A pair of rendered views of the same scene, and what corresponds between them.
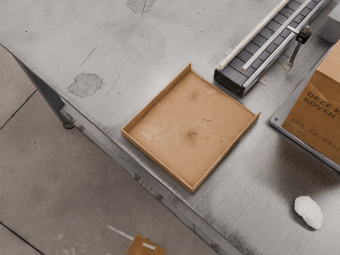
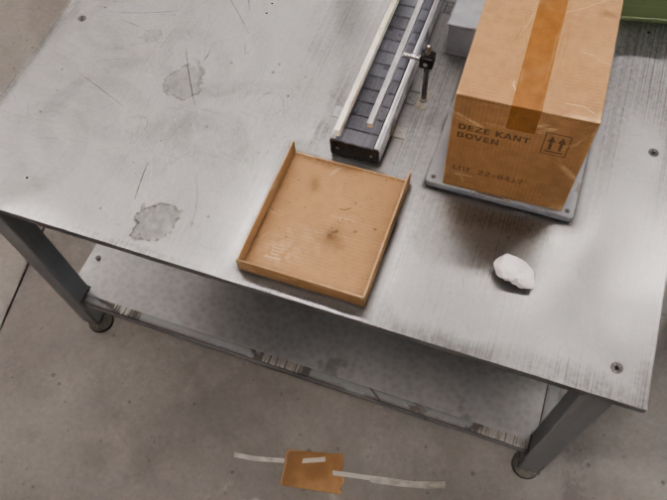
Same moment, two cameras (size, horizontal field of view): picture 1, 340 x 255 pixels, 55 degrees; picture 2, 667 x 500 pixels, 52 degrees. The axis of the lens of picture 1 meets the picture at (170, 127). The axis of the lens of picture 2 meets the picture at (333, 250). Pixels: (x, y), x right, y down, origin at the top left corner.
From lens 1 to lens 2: 46 cm
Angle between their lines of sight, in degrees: 10
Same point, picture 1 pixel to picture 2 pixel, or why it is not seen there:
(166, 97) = (277, 198)
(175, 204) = (333, 371)
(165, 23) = (231, 99)
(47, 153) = (82, 384)
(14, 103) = not seen: outside the picture
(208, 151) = (363, 247)
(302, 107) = (459, 146)
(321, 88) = (470, 113)
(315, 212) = (522, 269)
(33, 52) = (53, 203)
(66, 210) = (154, 461)
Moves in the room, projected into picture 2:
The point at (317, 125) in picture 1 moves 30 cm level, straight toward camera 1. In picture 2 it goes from (484, 162) to (436, 298)
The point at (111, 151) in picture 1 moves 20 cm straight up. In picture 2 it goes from (200, 331) to (183, 303)
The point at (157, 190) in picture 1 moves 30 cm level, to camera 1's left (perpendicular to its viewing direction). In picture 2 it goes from (296, 362) to (195, 410)
